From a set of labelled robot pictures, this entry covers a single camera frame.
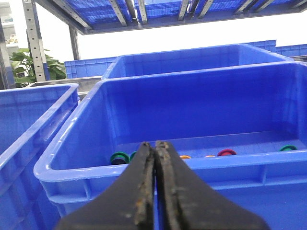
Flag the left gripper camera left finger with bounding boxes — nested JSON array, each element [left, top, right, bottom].
[[55, 142, 154, 230]]

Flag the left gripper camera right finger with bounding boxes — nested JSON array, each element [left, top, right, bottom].
[[154, 141, 270, 230]]

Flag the red mushroom push button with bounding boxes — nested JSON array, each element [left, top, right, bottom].
[[217, 149, 237, 157]]

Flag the yellow mushroom push button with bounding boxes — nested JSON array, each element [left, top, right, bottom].
[[180, 155, 191, 159]]

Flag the green mushroom push button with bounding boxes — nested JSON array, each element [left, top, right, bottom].
[[110, 151, 130, 165]]

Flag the left blue plastic crate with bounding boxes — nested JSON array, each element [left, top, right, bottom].
[[34, 62, 307, 230]]

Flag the blue plastic crate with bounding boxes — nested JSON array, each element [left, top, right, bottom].
[[0, 83, 79, 230], [34, 62, 307, 230]]

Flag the right blue plastic crate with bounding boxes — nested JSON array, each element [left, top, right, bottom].
[[0, 83, 79, 230]]

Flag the far stacked blue crates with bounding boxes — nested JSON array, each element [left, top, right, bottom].
[[64, 57, 116, 79]]

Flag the rear left blue crate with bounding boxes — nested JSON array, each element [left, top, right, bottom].
[[102, 44, 292, 79]]

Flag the green potted plant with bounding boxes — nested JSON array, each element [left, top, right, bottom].
[[9, 48, 67, 88]]

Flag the overhead shelf with crates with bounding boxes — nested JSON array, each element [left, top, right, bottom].
[[37, 0, 307, 35]]

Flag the metal shelf upright post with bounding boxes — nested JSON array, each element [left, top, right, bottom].
[[22, 0, 49, 81]]

